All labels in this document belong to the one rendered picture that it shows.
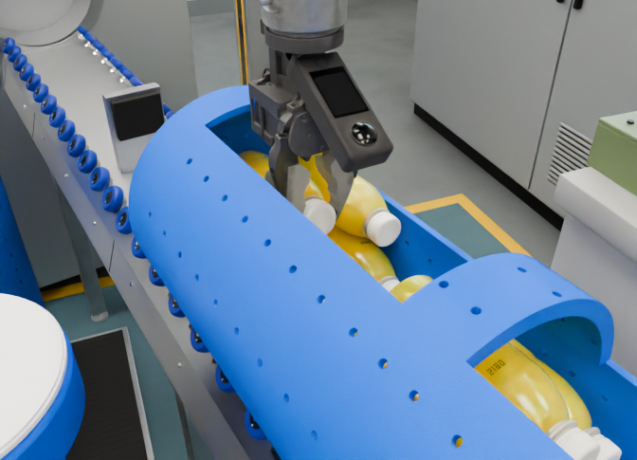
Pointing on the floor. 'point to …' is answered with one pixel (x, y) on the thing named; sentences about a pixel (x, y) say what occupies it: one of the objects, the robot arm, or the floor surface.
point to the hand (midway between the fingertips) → (318, 220)
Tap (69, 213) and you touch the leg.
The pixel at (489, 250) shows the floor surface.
